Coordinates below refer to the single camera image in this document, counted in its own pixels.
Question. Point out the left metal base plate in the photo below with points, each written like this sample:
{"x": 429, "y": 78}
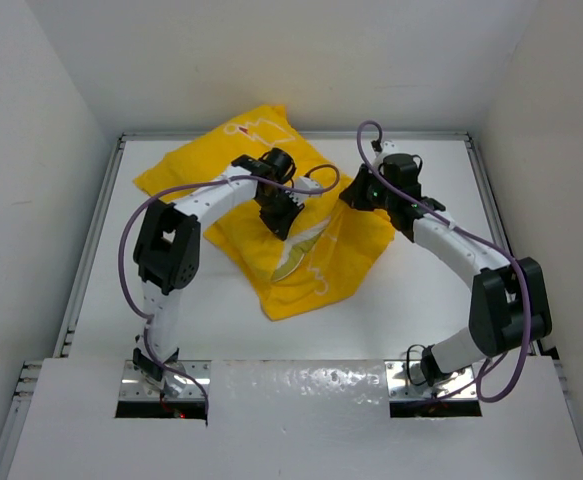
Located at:
{"x": 136, "y": 386}

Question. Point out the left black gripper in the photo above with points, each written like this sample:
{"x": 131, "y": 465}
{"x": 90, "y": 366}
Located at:
{"x": 281, "y": 225}

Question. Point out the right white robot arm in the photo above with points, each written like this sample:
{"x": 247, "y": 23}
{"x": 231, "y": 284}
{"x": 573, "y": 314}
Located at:
{"x": 509, "y": 304}

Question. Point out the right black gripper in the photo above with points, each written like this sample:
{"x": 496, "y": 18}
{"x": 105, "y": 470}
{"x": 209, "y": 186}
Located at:
{"x": 354, "y": 193}

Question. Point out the cream quilted pillow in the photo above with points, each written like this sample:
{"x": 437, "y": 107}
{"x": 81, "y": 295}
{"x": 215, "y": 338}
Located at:
{"x": 295, "y": 248}

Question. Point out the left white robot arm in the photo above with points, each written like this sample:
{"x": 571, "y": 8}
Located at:
{"x": 167, "y": 250}

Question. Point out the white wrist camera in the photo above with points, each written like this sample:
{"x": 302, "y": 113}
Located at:
{"x": 306, "y": 187}
{"x": 385, "y": 148}

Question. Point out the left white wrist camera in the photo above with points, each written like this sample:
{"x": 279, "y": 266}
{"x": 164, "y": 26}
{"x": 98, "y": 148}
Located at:
{"x": 306, "y": 187}

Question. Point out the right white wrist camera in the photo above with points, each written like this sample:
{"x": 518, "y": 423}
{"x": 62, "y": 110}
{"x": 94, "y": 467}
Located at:
{"x": 385, "y": 148}

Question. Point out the yellow pillowcase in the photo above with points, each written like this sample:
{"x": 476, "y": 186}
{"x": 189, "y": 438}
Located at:
{"x": 330, "y": 247}

